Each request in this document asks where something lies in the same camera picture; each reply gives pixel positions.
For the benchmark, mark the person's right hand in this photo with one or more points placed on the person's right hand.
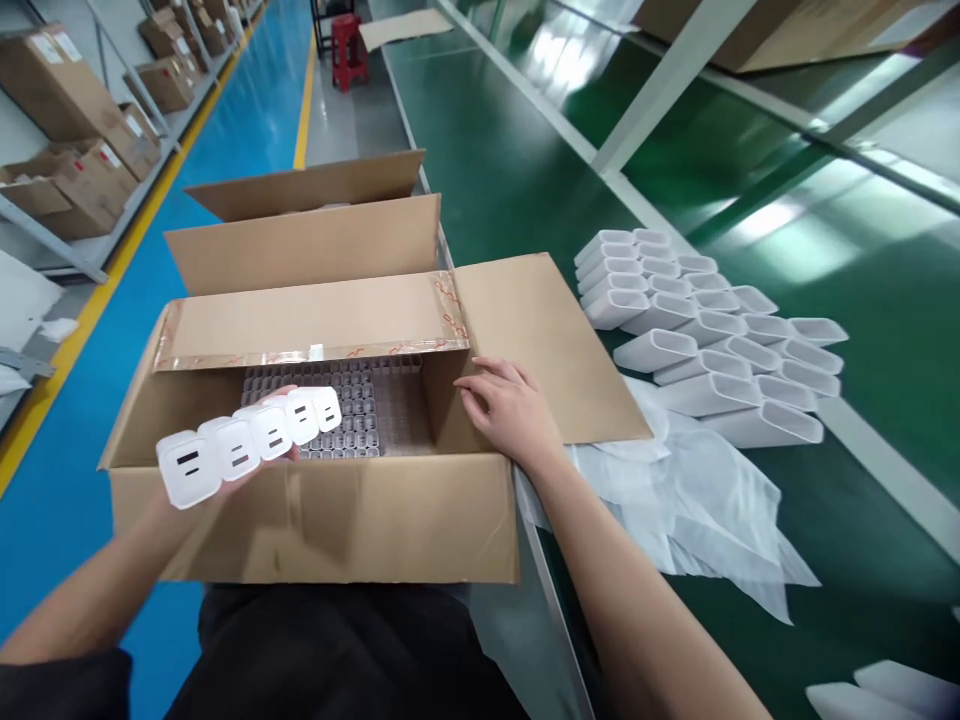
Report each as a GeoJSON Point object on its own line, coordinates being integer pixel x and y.
{"type": "Point", "coordinates": [517, 412]}

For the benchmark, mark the person's left hand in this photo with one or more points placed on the person's left hand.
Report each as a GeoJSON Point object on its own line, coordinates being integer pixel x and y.
{"type": "Point", "coordinates": [259, 469]}

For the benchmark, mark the person's right fingers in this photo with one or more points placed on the person's right fingers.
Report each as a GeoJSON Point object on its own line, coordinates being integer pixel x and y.
{"type": "Point", "coordinates": [480, 397]}

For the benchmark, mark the person's right little finger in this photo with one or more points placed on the person's right little finger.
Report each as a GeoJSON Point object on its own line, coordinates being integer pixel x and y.
{"type": "Point", "coordinates": [499, 366]}

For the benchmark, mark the person's left fingers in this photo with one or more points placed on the person's left fingers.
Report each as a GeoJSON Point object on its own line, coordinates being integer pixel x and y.
{"type": "Point", "coordinates": [279, 395]}

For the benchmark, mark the white charger shell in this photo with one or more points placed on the white charger shell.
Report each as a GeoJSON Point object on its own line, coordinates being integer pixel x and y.
{"type": "Point", "coordinates": [304, 416]}
{"type": "Point", "coordinates": [234, 450]}
{"type": "Point", "coordinates": [187, 469]}
{"type": "Point", "coordinates": [268, 435]}
{"type": "Point", "coordinates": [328, 411]}

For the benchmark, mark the tray of white charger parts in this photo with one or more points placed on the tray of white charger parts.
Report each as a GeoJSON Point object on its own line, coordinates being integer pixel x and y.
{"type": "Point", "coordinates": [371, 420]}

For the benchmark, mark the open taped cardboard box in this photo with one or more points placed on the open taped cardboard box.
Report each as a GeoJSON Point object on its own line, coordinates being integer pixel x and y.
{"type": "Point", "coordinates": [315, 517]}

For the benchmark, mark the open plain cardboard box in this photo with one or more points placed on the open plain cardboard box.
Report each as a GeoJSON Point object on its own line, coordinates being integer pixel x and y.
{"type": "Point", "coordinates": [300, 240]}

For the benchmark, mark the pile of white plastic sleeves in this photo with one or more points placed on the pile of white plastic sleeves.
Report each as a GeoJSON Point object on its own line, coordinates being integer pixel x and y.
{"type": "Point", "coordinates": [712, 330]}

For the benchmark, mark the pile of white foam sheets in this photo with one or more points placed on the pile of white foam sheets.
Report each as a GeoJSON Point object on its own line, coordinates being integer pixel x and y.
{"type": "Point", "coordinates": [697, 510]}

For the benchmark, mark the person's body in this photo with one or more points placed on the person's body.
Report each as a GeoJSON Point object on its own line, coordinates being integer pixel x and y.
{"type": "Point", "coordinates": [337, 660]}

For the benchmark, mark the white foam bags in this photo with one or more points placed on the white foam bags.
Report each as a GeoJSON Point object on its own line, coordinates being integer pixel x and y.
{"type": "Point", "coordinates": [22, 300]}

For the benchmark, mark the metal shelf rack with cartons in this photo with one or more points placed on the metal shelf rack with cartons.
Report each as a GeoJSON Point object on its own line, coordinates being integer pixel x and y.
{"type": "Point", "coordinates": [67, 127]}

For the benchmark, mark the flat cardboard sheet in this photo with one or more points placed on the flat cardboard sheet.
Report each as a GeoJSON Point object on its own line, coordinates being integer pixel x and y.
{"type": "Point", "coordinates": [405, 31]}

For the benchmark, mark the red plastic stool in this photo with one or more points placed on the red plastic stool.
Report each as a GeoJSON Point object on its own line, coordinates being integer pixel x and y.
{"type": "Point", "coordinates": [349, 52]}

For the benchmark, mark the large cardboard carton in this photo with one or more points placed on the large cardboard carton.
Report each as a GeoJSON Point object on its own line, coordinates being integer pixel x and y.
{"type": "Point", "coordinates": [787, 30]}

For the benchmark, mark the white rectangular housing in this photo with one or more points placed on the white rectangular housing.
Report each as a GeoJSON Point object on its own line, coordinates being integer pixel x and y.
{"type": "Point", "coordinates": [847, 701]}
{"type": "Point", "coordinates": [919, 686]}

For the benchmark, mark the white workbench frame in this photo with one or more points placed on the white workbench frame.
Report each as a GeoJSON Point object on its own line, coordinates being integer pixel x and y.
{"type": "Point", "coordinates": [660, 75]}

